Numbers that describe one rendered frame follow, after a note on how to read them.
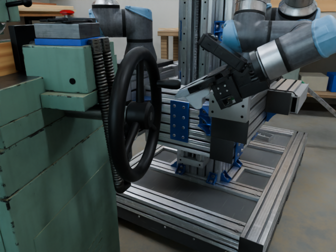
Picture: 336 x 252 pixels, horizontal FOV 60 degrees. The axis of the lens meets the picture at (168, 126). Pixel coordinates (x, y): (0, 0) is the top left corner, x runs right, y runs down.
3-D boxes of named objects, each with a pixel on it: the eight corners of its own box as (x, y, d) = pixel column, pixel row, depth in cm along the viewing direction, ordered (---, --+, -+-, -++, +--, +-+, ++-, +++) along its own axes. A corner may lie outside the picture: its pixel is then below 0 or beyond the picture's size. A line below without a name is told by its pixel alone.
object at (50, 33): (81, 46, 55) (78, 14, 53) (30, 44, 57) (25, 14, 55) (110, 40, 67) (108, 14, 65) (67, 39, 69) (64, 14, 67)
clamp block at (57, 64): (87, 94, 56) (82, 47, 53) (26, 90, 59) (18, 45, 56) (117, 79, 70) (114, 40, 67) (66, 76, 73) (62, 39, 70)
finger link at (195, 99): (180, 118, 70) (215, 103, 66) (169, 96, 69) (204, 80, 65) (184, 113, 73) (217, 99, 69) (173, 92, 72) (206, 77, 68)
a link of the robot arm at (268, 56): (274, 42, 57) (274, 37, 64) (252, 52, 59) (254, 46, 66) (289, 76, 58) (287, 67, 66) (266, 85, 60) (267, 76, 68)
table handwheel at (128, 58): (143, 209, 63) (112, 111, 43) (61, 197, 68) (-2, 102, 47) (171, 118, 83) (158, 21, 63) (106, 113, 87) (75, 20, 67)
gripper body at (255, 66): (217, 111, 66) (270, 90, 61) (201, 77, 64) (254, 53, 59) (222, 100, 73) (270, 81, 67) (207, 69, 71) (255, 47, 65)
